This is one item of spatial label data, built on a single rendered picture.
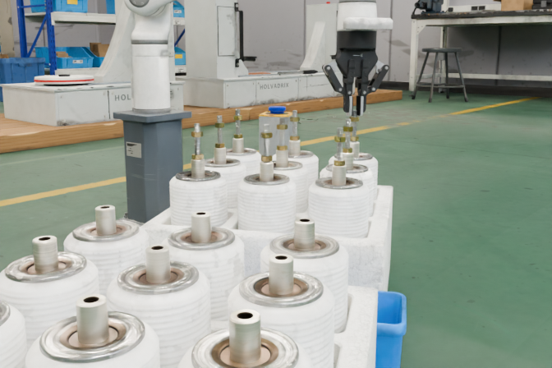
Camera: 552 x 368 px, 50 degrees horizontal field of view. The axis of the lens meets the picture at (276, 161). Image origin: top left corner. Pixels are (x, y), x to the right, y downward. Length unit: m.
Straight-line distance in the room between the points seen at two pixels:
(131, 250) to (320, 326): 0.26
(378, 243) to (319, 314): 0.39
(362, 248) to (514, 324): 0.34
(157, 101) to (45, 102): 1.69
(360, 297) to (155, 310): 0.27
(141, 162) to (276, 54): 6.29
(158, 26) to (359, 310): 1.04
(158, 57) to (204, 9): 2.39
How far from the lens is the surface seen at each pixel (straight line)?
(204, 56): 3.89
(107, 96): 3.23
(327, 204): 0.91
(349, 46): 1.12
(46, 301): 0.59
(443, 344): 1.02
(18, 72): 5.56
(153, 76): 1.51
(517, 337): 1.08
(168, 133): 1.52
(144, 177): 1.52
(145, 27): 1.55
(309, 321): 0.51
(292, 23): 7.57
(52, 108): 3.10
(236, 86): 3.84
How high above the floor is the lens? 0.46
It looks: 11 degrees down
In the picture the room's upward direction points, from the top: straight up
